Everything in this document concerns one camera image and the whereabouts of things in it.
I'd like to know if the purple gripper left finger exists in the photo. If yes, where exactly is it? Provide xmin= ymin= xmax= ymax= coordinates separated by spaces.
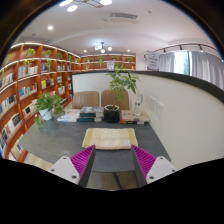
xmin=49 ymin=145 xmax=96 ymax=187

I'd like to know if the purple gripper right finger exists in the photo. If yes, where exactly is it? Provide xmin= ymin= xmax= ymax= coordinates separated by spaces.
xmin=131 ymin=145 xmax=177 ymax=187

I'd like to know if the beige folded towel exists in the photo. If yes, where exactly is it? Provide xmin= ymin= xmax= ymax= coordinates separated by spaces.
xmin=82 ymin=128 xmax=138 ymax=150

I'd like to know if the brown book stack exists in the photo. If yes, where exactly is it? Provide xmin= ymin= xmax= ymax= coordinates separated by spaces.
xmin=120 ymin=110 xmax=150 ymax=124

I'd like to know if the dark book stack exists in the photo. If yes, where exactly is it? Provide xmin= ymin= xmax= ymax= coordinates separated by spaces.
xmin=78 ymin=107 xmax=104 ymax=122

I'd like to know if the leafy plant in white pot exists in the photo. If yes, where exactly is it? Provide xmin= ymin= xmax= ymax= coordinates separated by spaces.
xmin=34 ymin=92 xmax=65 ymax=128

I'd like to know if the left tan chair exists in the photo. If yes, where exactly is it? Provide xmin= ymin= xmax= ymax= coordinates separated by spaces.
xmin=72 ymin=91 xmax=99 ymax=109

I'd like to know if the tan chair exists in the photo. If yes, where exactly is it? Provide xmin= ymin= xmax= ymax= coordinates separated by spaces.
xmin=72 ymin=91 xmax=99 ymax=109
xmin=101 ymin=90 xmax=129 ymax=110

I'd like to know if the right tan chair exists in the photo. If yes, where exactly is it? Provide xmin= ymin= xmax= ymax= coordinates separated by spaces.
xmin=101 ymin=90 xmax=129 ymax=110

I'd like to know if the tall plant in black pot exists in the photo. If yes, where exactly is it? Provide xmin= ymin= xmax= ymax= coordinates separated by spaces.
xmin=103 ymin=65 xmax=139 ymax=123

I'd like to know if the orange wooden bookshelf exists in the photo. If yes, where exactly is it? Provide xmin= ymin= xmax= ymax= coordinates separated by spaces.
xmin=0 ymin=42 xmax=136 ymax=158

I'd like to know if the white standing sign banner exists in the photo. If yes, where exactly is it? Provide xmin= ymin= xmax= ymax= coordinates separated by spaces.
xmin=147 ymin=51 xmax=159 ymax=71

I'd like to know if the grey window curtain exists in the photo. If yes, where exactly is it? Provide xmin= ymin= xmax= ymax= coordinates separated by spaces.
xmin=159 ymin=51 xmax=224 ymax=91

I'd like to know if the ceiling chandelier lamp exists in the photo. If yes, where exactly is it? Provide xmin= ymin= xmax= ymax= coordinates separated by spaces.
xmin=94 ymin=42 xmax=112 ymax=54

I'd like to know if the ceiling air vent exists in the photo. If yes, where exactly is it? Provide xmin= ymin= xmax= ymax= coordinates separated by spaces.
xmin=110 ymin=13 xmax=138 ymax=23

